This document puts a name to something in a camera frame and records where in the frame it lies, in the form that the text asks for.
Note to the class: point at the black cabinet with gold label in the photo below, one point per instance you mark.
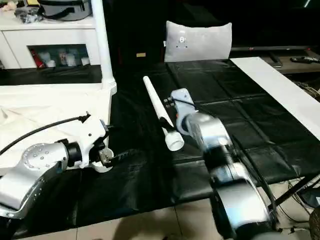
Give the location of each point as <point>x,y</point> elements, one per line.
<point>135,30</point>

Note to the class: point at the white flat board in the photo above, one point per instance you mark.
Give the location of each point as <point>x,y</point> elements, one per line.
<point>275,82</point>

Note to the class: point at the white plastic table leg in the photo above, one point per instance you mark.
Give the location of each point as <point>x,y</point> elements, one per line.
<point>102,42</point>
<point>153,97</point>

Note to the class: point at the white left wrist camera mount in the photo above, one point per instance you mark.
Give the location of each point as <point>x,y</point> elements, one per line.
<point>91,135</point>

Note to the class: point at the black floor stand bar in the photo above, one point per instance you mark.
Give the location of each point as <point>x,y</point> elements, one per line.
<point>295,191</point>

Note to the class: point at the black round helmet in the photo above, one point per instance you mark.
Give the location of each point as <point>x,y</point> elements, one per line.
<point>65,10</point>

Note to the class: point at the white plastic table top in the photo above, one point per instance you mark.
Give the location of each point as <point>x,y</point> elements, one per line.
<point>50,100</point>

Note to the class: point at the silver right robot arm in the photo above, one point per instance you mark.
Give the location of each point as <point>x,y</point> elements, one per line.
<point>212,130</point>

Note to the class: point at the grey cushion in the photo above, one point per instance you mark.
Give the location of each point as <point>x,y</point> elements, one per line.
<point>197,40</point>

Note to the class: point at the white sideboard cabinet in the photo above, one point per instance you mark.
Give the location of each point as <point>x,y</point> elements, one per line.
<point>50,35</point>

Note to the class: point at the small pink plush toy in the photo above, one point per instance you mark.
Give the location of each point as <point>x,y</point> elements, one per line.
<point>6,6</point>

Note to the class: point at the red packet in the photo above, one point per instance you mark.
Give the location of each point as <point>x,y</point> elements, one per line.
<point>37,58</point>

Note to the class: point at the small white jar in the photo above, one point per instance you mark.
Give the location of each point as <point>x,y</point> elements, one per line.
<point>50,63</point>
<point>70,61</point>
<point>85,61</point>

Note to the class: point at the black work mat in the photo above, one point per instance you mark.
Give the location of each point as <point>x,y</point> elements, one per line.
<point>225,100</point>

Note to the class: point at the black remote control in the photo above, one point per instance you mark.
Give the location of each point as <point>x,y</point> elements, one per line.
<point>305,60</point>

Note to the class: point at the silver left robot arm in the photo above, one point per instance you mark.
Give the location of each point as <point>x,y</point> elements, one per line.
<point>37,160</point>

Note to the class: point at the black crumpled bundle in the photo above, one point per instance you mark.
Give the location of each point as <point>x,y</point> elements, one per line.
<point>27,16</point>

